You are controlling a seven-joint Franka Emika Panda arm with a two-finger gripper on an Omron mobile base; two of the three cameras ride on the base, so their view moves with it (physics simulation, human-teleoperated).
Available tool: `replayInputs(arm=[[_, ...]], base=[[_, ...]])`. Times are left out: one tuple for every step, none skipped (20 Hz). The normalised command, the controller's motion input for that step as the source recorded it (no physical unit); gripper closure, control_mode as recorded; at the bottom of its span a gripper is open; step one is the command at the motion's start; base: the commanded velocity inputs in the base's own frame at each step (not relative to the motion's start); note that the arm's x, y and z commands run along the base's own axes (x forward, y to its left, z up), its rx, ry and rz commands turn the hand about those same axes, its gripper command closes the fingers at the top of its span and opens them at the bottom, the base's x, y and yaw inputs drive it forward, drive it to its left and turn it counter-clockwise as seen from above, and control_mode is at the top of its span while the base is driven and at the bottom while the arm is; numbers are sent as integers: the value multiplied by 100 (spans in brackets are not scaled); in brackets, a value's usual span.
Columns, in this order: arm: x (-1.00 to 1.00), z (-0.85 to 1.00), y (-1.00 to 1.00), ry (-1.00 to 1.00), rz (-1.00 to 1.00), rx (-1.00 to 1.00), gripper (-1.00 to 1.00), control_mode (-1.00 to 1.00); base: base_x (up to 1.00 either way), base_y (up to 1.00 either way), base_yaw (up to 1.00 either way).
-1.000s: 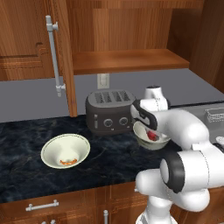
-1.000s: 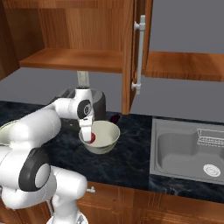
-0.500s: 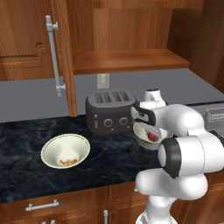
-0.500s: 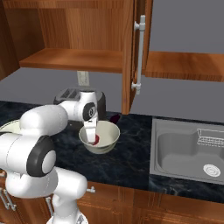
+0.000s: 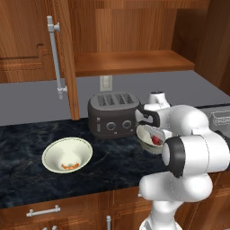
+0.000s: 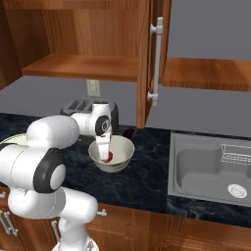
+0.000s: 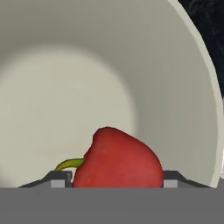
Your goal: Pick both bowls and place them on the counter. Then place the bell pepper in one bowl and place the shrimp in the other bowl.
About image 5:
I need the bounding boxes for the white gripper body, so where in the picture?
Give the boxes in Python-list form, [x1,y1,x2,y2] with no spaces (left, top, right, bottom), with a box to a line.
[144,125,167,146]

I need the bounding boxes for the red bell pepper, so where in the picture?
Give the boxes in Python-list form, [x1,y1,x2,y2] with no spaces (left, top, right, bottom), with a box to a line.
[151,135,162,146]

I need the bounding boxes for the white bowl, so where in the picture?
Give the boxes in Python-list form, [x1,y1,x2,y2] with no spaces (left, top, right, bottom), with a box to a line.
[136,123,169,155]
[41,137,93,174]

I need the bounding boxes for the orange shrimp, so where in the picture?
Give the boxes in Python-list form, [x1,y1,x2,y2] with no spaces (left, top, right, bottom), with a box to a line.
[60,162,81,171]

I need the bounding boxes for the dark grey toaster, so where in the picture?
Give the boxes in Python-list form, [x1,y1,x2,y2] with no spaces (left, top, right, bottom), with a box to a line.
[87,92,142,139]

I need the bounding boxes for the grey sink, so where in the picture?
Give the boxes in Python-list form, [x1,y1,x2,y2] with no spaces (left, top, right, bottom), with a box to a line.
[199,104,230,133]

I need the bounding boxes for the wooden drawer front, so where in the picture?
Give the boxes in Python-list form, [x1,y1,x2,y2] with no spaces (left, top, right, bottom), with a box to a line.
[209,171,230,199]
[112,186,155,212]
[0,191,115,227]

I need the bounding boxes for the wooden cupboard shelf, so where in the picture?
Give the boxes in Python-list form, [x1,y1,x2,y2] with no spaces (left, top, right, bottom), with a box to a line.
[74,49,196,78]

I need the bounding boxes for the wooden cupboard door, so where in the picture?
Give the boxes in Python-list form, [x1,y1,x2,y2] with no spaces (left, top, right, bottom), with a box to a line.
[0,0,81,121]

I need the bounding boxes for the white wall outlet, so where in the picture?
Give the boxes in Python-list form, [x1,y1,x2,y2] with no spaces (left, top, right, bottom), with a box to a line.
[99,75,113,93]

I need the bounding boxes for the wooden wall cupboard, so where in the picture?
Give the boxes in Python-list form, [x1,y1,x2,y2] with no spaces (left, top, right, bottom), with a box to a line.
[66,0,230,97]

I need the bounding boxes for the long grey door handle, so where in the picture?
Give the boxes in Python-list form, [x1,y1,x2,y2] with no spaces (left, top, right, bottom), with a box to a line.
[46,15,68,101]

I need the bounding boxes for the grey drawer handle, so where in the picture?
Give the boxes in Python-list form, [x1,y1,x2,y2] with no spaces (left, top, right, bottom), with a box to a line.
[25,204,62,217]

